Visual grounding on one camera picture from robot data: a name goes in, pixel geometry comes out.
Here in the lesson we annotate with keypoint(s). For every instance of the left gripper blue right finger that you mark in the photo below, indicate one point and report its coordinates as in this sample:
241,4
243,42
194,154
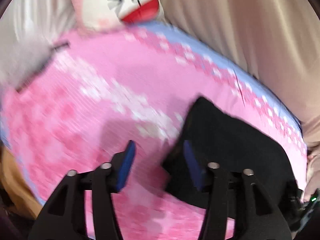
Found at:
219,185

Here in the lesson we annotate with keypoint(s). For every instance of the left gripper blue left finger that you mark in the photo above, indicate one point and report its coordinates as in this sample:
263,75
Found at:
109,178

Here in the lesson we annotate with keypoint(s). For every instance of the black pants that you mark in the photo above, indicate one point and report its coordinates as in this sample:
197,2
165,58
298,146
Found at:
234,145

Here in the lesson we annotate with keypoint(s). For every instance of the right hand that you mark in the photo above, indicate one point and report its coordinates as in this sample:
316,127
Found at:
312,177

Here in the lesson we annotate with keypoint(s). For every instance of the pink rose bed sheet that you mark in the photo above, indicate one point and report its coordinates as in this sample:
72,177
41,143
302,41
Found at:
136,84

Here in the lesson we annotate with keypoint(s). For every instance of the beige headboard cushion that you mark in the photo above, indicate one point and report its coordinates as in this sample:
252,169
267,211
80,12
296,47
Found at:
277,41

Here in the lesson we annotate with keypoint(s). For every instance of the white cat face pillow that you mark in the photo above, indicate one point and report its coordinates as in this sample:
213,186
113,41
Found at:
109,15

